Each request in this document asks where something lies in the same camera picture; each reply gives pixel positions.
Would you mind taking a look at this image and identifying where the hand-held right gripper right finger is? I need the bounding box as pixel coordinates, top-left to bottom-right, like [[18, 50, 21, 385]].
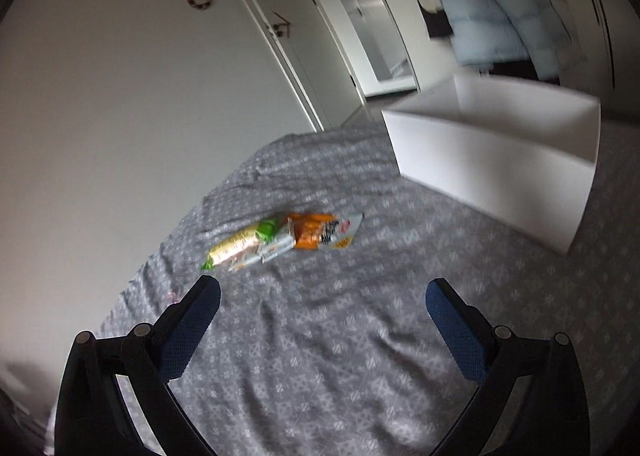
[[426, 278, 588, 456]]

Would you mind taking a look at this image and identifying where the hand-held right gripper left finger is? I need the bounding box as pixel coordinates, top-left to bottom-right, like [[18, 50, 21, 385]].
[[52, 276, 223, 456]]

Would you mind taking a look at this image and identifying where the green yellow snack packet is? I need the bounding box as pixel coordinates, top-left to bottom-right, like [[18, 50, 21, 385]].
[[201, 217, 281, 271]]

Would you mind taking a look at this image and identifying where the silver white snack packet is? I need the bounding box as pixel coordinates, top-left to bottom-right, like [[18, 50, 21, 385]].
[[227, 228, 297, 273]]

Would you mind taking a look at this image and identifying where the orange snack packet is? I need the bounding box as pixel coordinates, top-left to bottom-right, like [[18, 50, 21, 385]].
[[286, 212, 365, 253]]

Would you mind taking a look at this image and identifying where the grey patterned bedsheet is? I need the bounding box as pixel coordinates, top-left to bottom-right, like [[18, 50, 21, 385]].
[[45, 123, 640, 456]]

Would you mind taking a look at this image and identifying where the white open box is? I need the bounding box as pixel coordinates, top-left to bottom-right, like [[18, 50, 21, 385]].
[[381, 73, 601, 255]]

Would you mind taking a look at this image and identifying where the black garment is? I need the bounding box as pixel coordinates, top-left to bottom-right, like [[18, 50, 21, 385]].
[[422, 6, 453, 40]]

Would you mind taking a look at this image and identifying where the light blue puffer jacket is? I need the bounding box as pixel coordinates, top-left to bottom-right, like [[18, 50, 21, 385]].
[[431, 0, 573, 81]]

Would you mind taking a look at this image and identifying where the white wardrobe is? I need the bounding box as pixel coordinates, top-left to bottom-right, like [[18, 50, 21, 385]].
[[500, 0, 640, 121]]

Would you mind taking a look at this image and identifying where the tall wall mirror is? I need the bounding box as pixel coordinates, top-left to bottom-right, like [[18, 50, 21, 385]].
[[315, 0, 421, 96]]

